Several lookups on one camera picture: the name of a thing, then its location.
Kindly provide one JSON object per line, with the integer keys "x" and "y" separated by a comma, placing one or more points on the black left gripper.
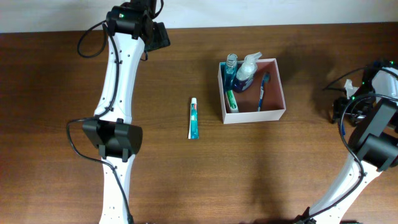
{"x": 161, "y": 37}

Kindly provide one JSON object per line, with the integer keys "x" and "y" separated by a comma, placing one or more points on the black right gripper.
{"x": 356, "y": 116}

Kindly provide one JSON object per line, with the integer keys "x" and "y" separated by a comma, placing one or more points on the blue disposable razor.
{"x": 342, "y": 128}

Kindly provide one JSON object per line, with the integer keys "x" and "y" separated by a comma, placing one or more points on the teal mouthwash bottle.
{"x": 230, "y": 70}

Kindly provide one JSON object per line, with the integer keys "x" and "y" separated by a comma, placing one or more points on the pink cardboard box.
{"x": 273, "y": 105}

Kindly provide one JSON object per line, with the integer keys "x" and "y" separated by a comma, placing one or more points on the blue white toothbrush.
{"x": 265, "y": 80}

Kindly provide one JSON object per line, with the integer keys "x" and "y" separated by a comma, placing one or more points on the purple spray bottle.
{"x": 245, "y": 74}

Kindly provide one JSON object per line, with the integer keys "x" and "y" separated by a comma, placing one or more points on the green white soap box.
{"x": 231, "y": 102}

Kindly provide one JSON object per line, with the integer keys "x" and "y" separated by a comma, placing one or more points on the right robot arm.
{"x": 371, "y": 151}

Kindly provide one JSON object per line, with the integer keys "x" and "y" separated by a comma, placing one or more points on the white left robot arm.
{"x": 130, "y": 32}

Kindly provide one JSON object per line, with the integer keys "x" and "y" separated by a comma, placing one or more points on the teal white toothpaste tube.
{"x": 193, "y": 127}

